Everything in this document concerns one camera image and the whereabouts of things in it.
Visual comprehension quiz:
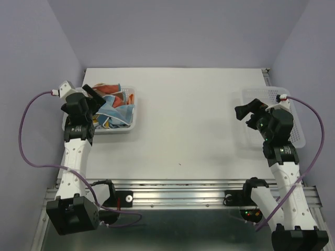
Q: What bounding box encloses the orange pastel patterned towel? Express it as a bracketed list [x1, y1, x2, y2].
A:
[113, 91, 135, 108]

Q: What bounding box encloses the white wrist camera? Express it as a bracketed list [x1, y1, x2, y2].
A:
[265, 94, 290, 112]
[51, 81, 77, 101]

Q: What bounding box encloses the blue polka dot towel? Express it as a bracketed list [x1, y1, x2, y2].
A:
[97, 95, 135, 125]

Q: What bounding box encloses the right white plastic basket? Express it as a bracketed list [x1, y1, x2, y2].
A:
[235, 86, 306, 149]

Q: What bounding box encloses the white plastic basket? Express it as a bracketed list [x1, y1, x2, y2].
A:
[61, 85, 138, 135]
[235, 86, 306, 149]

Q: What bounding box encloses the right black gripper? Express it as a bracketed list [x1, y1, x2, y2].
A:
[234, 98, 274, 141]

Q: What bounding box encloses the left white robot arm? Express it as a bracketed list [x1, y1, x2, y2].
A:
[46, 81, 105, 235]

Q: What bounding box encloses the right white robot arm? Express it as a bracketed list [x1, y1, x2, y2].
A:
[234, 95, 329, 250]

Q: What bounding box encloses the orange brown bear towel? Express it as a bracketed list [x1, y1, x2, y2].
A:
[92, 83, 125, 101]

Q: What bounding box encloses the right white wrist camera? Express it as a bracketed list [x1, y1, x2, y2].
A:
[265, 94, 290, 112]

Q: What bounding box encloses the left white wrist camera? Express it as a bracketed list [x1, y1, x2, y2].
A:
[51, 81, 77, 101]

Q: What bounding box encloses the white blue print towel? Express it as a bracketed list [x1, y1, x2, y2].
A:
[93, 116, 130, 130]

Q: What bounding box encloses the left white plastic basket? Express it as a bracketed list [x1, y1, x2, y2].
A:
[61, 85, 138, 135]

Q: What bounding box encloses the aluminium mounting rail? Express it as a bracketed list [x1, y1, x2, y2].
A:
[42, 178, 323, 210]

